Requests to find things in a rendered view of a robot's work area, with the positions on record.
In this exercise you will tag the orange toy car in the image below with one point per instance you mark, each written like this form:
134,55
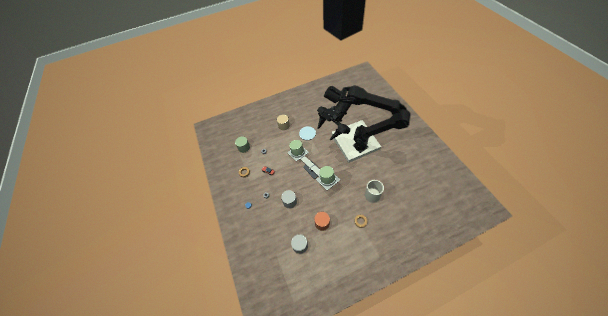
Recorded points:
268,170

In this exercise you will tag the orange cylinder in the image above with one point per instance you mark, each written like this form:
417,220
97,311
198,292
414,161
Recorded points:
322,221

